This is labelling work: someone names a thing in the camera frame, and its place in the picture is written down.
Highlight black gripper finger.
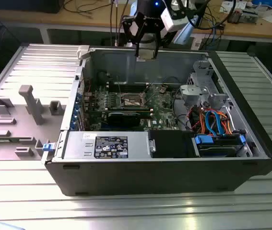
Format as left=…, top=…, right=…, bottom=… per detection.
left=122, top=13, right=143, bottom=58
left=147, top=22, right=163, bottom=59

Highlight silver CPU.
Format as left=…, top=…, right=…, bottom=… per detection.
left=137, top=55, right=156, bottom=62

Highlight wire locking lever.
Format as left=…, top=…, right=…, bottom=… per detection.
left=140, top=82, right=155, bottom=107
left=116, top=75, right=123, bottom=96

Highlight black RAM slot white clips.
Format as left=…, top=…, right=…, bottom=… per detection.
left=107, top=81, right=150, bottom=85
left=107, top=86, right=150, bottom=90

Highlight CPU socket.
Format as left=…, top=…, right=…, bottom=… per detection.
left=119, top=91, right=147, bottom=108

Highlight white labelled box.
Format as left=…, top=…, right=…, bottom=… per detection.
left=190, top=38, right=204, bottom=50

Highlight pale grey case latch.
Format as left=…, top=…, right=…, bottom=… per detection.
left=77, top=45, right=90, bottom=60

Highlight silver disk bay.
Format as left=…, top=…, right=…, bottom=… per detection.
left=178, top=59, right=232, bottom=111

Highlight green motherboard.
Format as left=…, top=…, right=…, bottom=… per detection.
left=79, top=81, right=187, bottom=132

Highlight black graphics card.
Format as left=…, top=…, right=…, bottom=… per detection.
left=87, top=108, right=154, bottom=128

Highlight white paper sheets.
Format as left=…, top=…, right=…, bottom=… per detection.
left=219, top=0, right=247, bottom=14

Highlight finned metal heatsink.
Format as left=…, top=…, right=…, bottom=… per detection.
left=226, top=8, right=243, bottom=24

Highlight wooden desk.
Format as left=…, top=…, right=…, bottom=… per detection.
left=0, top=0, right=272, bottom=45

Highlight grey metal device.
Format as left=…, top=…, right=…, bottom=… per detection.
left=240, top=7, right=261, bottom=24

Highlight hard disk blue carrier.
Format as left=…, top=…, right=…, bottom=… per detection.
left=191, top=134, right=248, bottom=158

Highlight silver power supply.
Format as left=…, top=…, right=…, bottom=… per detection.
left=62, top=131, right=151, bottom=161

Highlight blue box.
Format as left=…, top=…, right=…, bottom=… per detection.
left=250, top=0, right=272, bottom=7

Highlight grey parts rack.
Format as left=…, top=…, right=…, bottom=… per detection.
left=0, top=85, right=67, bottom=161

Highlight black desktop computer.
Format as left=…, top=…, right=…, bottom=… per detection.
left=0, top=0, right=63, bottom=14

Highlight black PC case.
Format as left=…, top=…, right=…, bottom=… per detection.
left=43, top=44, right=272, bottom=197

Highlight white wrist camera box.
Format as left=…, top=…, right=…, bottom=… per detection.
left=160, top=8, right=189, bottom=32

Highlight dark hanging cable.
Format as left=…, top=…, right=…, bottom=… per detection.
left=108, top=0, right=117, bottom=47

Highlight black camera cable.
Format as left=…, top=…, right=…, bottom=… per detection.
left=187, top=0, right=237, bottom=31

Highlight blue flat wire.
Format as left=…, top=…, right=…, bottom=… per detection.
left=204, top=109, right=224, bottom=137

